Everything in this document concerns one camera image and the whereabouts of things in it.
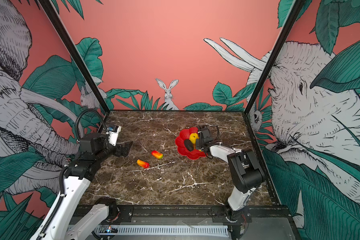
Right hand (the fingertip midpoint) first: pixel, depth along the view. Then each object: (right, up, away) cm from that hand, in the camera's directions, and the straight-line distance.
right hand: (198, 139), depth 97 cm
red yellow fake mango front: (-35, -14, -7) cm, 38 cm away
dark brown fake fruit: (-7, -4, +2) cm, 8 cm away
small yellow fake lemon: (-3, +2, +2) cm, 4 cm away
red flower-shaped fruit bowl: (-11, -7, +2) cm, 13 cm away
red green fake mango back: (-27, -9, -3) cm, 29 cm away
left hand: (-40, +4, -23) cm, 47 cm away
